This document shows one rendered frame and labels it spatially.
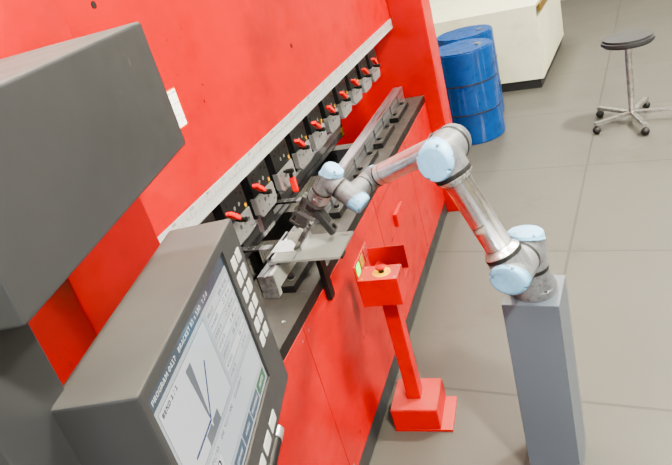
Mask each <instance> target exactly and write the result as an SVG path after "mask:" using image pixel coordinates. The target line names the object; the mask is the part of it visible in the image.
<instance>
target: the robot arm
mask: <svg viewBox="0 0 672 465"><path fill-rule="evenodd" d="M471 146H472V139H471V135H470V133H469V131H468V130H467V129H466V128H465V127H464V126H462V125H460V124H456V123H450V124H446V125H444V126H442V127H441V128H440V129H438V130H436V131H434V132H433V133H431V134H430V135H429V137H428V139H426V140H424V141H422V142H420V143H418V144H416V145H414V146H412V147H410V148H408V149H406V150H404V151H402V152H400V153H398V154H396V155H394V156H392V157H390V158H388V159H386V160H384V161H382V162H380V163H378V164H376V165H370V166H369V167H367V168H365V169H364V170H363V172H362V173H360V174H359V175H358V176H357V177H356V178H355V179H354V180H353V181H351V182H350V181H348V180H347V179H345V178H344V177H343V174H344V170H343V168H341V166H340V165H339V164H337V163H335V162H326V163H325V164H324V165H323V167H322V169H321V170H320V171H319V174H318V176H317V178H316V180H315V182H314V184H313V186H312V187H311V189H310V191H309V193H307V192H305V193H304V195H303V196H302V198H301V200H300V202H299V204H298V205H297V206H296V207H295V208H296V209H294V212H293V214H292V216H291V218H290V220H289V222H291V223H292V224H293V225H295V227H296V228H297V231H296V232H289V233H288V237H289V238H290V239H291V240H292V241H293V242H294V243H295V247H294V250H296V249H297V248H299V247H300V245H301V243H302V241H303V240H304V239H305V238H306V236H307V234H308V233H309V231H310V230H311V228H312V227H313V225H314V223H315V222H316V220H317V219H318V221H319V222H320V223H321V225H322V226H323V227H324V228H325V230H326V231H327V232H328V233H329V235H333V234H335V233H336V231H337V229H338V226H337V225H336V223H335V222H334V221H333V219H332V218H331V217H330V216H329V214H328V213H327V212H326V210H325V209H324V207H325V206H326V205H327V203H328V201H329V200H330V198H331V196H333V197H334V198H335V199H337V200H338V201H339V202H341V203H342V204H343V205H345V206H346V207H347V208H348V209H351V210H352V211H354V212H355V213H360V212H362V211H363V209H364V208H365V207H366V206H367V204H368V203H369V201H370V196H369V194H370V193H371V192H372V191H374V190H375V189H376V188H378V187H380V186H383V185H385V184H387V183H389V182H391V181H393V180H395V179H398V178H400V177H402V176H404V175H406V174H408V173H410V172H413V171H415V170H417V169H419V171H420V173H421V174H422V175H423V177H425V178H426V179H429V180H430V181H432V182H435V183H436V184H437V186H438V187H441V188H445V189H446V190H447V192H448V194H449V195H450V197H451V198H452V200H453V201H454V203H455V205H456V206H457V208H458V209H459V211H460V212H461V214H462V216H463V217H464V219H465V220H466V222H467V224H468V225H469V227H470V228H471V230H472V231H473V233H474V235H475V236H476V238H477V239H478V241H479V243H480V244H481V246H482V247H483V249H484V250H485V252H486V255H485V262H486V263H487V265H488V266H489V268H490V269H491V271H490V273H489V280H490V283H491V285H492V286H493V287H494V288H495V289H496V290H498V291H499V292H501V293H505V294H507V295H512V297H513V298H515V299H516V300H518V301H521V302H526V303H538V302H543V301H546V300H548V299H550V298H552V297H553V296H554V295H555V294H556V293H557V290H558V286H557V281H556V279H555V277H554V275H553V273H552V271H551V270H550V268H549V261H548V254H547V246H546V237H545V233H544V230H543V229H542V228H540V227H538V226H535V225H520V226H516V227H513V228H511V229H509V230H508V231H506V230H505V228H504V227H503V225H502V223H501V222H500V220H499V218H498V217H497V215H496V214H495V212H494V210H493V209H492V207H491V206H490V204H489V202H488V201H487V199H486V198H485V196H484V194H483V193H482V191H481V190H480V188H479V186H478V185H477V183H476V182H475V180H474V178H473V177H472V175H471V168H472V165H471V163H470V162H469V160H468V159H467V157H466V156H467V154H468V153H469V151H470V149H471ZM301 233H302V234H301ZM300 234H301V235H300Z"/></svg>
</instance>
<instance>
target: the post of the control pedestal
mask: <svg viewBox="0 0 672 465"><path fill-rule="evenodd" d="M383 310H384V314H385V317H386V321H387V325H388V328H389V332H390V336H391V339H392V343H393V347H394V350H395V354H396V358H397V361H398V365H399V369H400V373H401V376H402V380H403V384H404V387H405V391H406V395H407V398H408V399H411V398H421V395H422V390H423V388H422V384H421V380H420V377H419V373H418V369H417V365H416V361H415V357H414V353H413V349H412V345H411V342H410V338H409V334H408V330H407V326H406V322H405V318H404V314H403V310H402V307H401V305H387V306H383Z"/></svg>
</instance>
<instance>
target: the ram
mask: <svg viewBox="0 0 672 465"><path fill-rule="evenodd" d="M56 1H57V4H58V6H59V8H60V11H61V13H62V15H63V18H64V20H65V22H66V25H67V27H68V29H69V32H70V34H71V36H72V39H75V38H78V37H82V36H86V35H89V34H93V33H97V32H100V31H104V30H107V29H111V28H115V27H118V26H122V25H126V24H129V23H133V22H140V24H141V25H142V28H143V31H144V33H145V36H146V39H147V41H148V44H149V47H150V49H151V52H152V55H153V57H154V60H155V62H156V65H157V68H158V70H159V73H160V76H161V78H162V81H163V84H164V86H165V89H166V91H167V90H169V89H170V88H172V87H175V90H176V92H177V95H178V98H179V101H180V103H181V106H182V109H183V111H184V114H185V117H186V119H187V122H188V124H187V125H186V126H185V127H183V128H182V129H181V131H182V134H183V136H184V139H185V145H184V146H183V147H182V148H181V149H180V150H179V152H178V153H177V154H176V155H175V156H174V157H173V158H172V160H171V161H170V162H169V163H168V164H167V165H166V166H165V168H164V169H163V170H162V171H161V172H160V173H159V174H158V176H157V177H156V178H155V179H154V180H153V181H152V182H151V184H150V185H149V186H148V187H147V188H146V189H145V190H144V191H143V193H142V194H141V195H140V198H141V200H142V203H143V205H144V207H145V210H146V212H147V214H148V217H149V219H150V221H151V224H152V226H153V228H154V231H155V233H156V235H157V238H158V237H159V236H160V235H161V234H162V233H163V232H164V231H165V230H166V229H167V228H168V227H169V226H170V225H171V224H173V223H174V222H175V221H176V220H177V219H178V218H179V217H180V216H181V215H182V214H183V213H184V212H185V211H186V210H187V209H188V208H190V207H191V206H192V205H193V204H194V203H195V202H196V201H197V200H198V199H199V198H200V197H201V196H202V195H203V194H204V193H205V192H206V191H208V190H209V189H210V188H211V187H212V186H213V185H214V184H215V183H216V182H217V181H218V180H219V179H220V178H221V177H222V176H223V175H225V174H226V173H227V172H228V171H229V170H230V169H231V168H232V167H233V166H234V165H235V164H236V163H237V162H238V161H239V160H240V159H241V158H243V157H244V156H245V155H246V154H247V153H248V152H249V151H250V150H251V149H252V148H253V147H254V146H255V145H256V144H257V143H258V142H260V141H261V140H262V139H263V138H264V137H265V136H266V135H267V134H268V133H269V132H270V131H271V130H272V129H273V128H274V127H275V126H277V125H278V124H279V123H280V122H281V121H282V120H283V119H284V118H285V117H286V116H287V115H288V114H289V113H290V112H291V111H292V110H293V109H295V108H296V107H297V106H298V105H299V104H300V103H301V102H302V101H303V100H304V99H305V98H306V97H307V96H308V95H309V94H310V93H312V92H313V91H314V90H315V89H316V88H317V87H318V86H319V85H320V84H321V83H322V82H323V81H324V80H325V79H326V78H327V77H328V76H330V75H331V74H332V73H333V72H334V71H335V70H336V69H337V68H338V67H339V66H340V65H341V64H342V63H343V62H344V61H345V60H347V59H348V58H349V57H350V56H351V55H352V54H353V53H354V52H355V51H356V50H357V49H358V48H359V47H360V46H361V45H362V44H363V43H365V42H366V41H367V40H368V39H369V38H370V37H371V36H372V35H373V34H374V33H375V32H376V31H377V30H378V29H379V28H380V27H382V26H383V25H384V24H385V23H386V22H387V21H388V20H389V19H390V18H391V17H390V13H389V8H388V3H387V0H56ZM392 28H393V26H392V23H391V24H390V25H389V26H388V27H387V28H386V29H385V30H384V31H383V32H382V33H381V34H380V35H379V36H378V37H377V38H376V39H375V40H374V41H373V42H372V43H371V44H370V45H369V46H368V47H367V48H366V49H365V50H364V51H363V52H362V53H361V54H360V55H359V56H358V57H357V58H356V59H354V60H353V61H352V62H351V63H350V64H349V65H348V66H347V67H346V68H345V69H344V70H343V71H342V72H341V73H340V74H339V75H338V76H337V77H336V78H335V79H334V80H333V81H332V82H331V83H330V84H329V85H328V86H327V87H326V88H325V89H324V90H323V91H322V92H321V93H320V94H319V95H318V96H317V97H316V98H315V99H314V100H313V101H312V102H311V103H310V104H309V105H308V106H307V107H306V108H305V109H303V110H302V111H301V112H300V113H299V114H298V115H297V116H296V117H295V118H294V119H293V120H292V121H291V122H290V123H289V124H288V125H287V126H286V127H285V128H284V129H283V130H282V131H281V132H280V133H279V134H278V135H277V136H276V137H275V138H274V139H273V140H272V141H271V142H270V143H269V144H268V145H267V146H266V147H265V148H264V149H263V150H262V151H261V152H260V153H259V154H258V155H257V156H256V157H255V158H253V159H252V160H251V161H250V162H249V163H248V164H247V165H246V166H245V167H244V168H243V169H242V170H241V171H240V172H239V173H238V174H237V175H236V176H235V177H234V178H233V179H232V180H231V181H230V182H229V183H228V184H227V185H226V186H225V187H224V188H223V189H222V190H221V191H220V192H219V193H218V194H217V195H216V196H215V197H214V198H213V199H212V200H211V201H210V202H209V203H208V204H207V205H206V206H205V207H203V208H202V209H201V210H200V211H199V212H198V213H197V214H196V215H195V216H194V217H193V218H192V219H191V220H190V221H189V222H188V223H187V224H186V225H185V226H184V227H183V228H185V227H190V226H195V225H198V224H199V223H200V222H201V221H202V220H203V219H204V218H205V217H206V216H207V215H208V214H209V213H210V212H211V211H212V210H213V209H214V208H215V207H216V206H217V205H218V204H219V203H220V202H221V201H222V200H223V199H224V198H225V197H226V196H227V195H228V194H229V193H230V192H231V191H232V190H233V189H234V188H235V187H236V186H237V185H238V184H239V183H240V182H241V181H242V180H243V179H244V178H245V177H246V176H247V175H248V174H249V173H250V172H251V171H252V170H253V169H254V168H255V167H256V166H257V165H258V164H259V163H260V162H261V161H262V160H263V159H264V158H265V157H266V156H267V154H268V153H269V152H270V151H271V150H272V149H273V148H274V147H275V146H276V145H277V144H278V143H279V142H280V141H281V140H282V139H283V138H284V137H285V136H286V135H287V134H288V133H289V132H290V131H291V130H292V129H293V128H294V127H295V126H296V125H297V124H298V123H299V122H300V121H301V120H302V119H303V118H304V117H305V116H306V115H307V114H308V113H309V112H310V111H311V110H312V109H313V108H314V107H315V106H316V105H317V104H318V103H319V102H320V101H321V100H322V99H323V98H324V97H325V96H326V95H327V94H328V93H329V92H330V91H331V90H332V89H333V88H334V87H335V86H336V85H337V84H338V83H339V82H340V80H341V79H342V78H343V77H344V76H345V75H346V74H347V73H348V72H349V71H350V70H351V69H352V68H353V67H354V66H355V65H356V64H357V63H358V62H359V61H360V60H361V59H362V58H363V57H364V56H365V55H366V54H367V53H368V52H369V51H370V50H371V49H372V48H373V47H374V46H375V45H376V44H377V43H378V42H379V41H380V40H381V39H382V38H383V37H384V36H385V35H386V34H387V33H388V32H389V31H390V30H391V29H392Z"/></svg>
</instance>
